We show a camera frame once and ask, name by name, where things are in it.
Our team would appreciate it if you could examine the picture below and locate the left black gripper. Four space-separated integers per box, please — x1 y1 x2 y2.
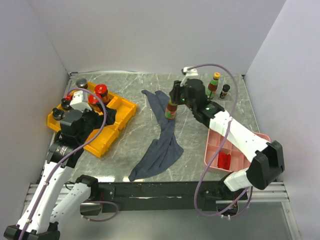
77 100 116 143

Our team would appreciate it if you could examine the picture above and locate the red label sauce bottle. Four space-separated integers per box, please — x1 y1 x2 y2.
164 99 178 120

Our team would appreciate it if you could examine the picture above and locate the black cap salt grinder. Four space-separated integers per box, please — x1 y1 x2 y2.
60 98 72 111

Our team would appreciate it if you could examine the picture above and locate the red lid sauce jar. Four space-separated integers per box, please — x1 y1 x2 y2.
88 93 102 113
94 83 110 105

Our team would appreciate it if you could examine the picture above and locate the green label sauce bottle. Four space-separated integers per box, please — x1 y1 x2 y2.
205 72 221 100

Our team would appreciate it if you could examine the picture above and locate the black lid spice jar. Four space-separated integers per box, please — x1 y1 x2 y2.
75 77 88 89

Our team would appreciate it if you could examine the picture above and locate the small black pepper bottle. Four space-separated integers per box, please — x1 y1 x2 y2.
219 84 231 99

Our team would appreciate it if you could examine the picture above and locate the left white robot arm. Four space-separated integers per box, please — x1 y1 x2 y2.
3 108 117 240

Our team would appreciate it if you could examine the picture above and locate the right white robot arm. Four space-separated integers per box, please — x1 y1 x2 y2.
169 78 285 199

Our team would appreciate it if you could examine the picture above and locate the yellow compartment bin tray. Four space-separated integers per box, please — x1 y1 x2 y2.
47 82 138 158

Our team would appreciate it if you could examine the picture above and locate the dark blue cloth towel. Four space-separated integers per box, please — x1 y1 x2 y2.
128 90 184 182

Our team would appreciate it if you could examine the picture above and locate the red packet in tray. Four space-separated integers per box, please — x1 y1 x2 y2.
217 152 231 170

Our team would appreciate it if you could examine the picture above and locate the pink compartment tray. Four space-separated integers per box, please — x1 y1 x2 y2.
204 127 271 175

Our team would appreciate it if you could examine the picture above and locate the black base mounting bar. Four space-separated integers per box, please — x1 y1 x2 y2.
69 173 241 217

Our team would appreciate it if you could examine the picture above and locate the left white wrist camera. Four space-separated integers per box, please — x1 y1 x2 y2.
69 90 92 113

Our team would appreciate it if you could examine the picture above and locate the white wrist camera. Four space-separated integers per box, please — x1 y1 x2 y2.
180 66 199 87
69 90 92 113

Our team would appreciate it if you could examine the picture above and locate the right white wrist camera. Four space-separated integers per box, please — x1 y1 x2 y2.
180 66 199 87

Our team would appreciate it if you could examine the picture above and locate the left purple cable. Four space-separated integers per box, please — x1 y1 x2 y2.
18 87 120 240

